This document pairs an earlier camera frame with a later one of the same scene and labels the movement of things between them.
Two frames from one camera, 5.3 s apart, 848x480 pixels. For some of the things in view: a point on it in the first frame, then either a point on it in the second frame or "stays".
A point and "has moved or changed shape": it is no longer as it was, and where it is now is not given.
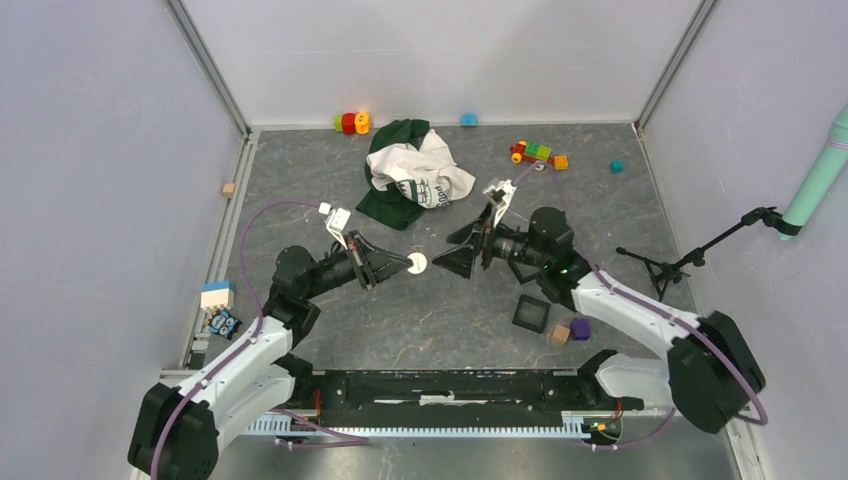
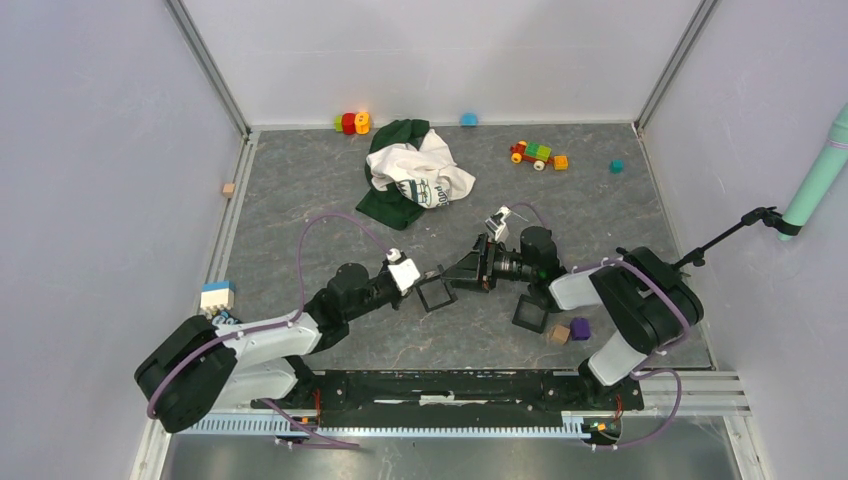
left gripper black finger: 376,253 -> 433,278
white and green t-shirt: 409,167 stays
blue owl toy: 224,324 stays
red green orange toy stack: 352,122 stays
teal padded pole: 830,160 stays
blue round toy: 469,120 stays
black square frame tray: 523,272 has moved or changed shape
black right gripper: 461,260 -> 464,274
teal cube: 617,166 stays
